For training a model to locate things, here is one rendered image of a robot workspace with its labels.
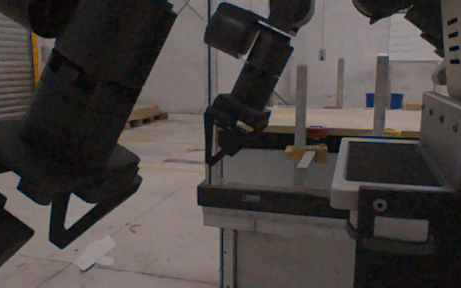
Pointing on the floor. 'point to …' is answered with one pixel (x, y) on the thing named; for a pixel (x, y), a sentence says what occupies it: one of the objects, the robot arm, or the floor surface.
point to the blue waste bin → (390, 103)
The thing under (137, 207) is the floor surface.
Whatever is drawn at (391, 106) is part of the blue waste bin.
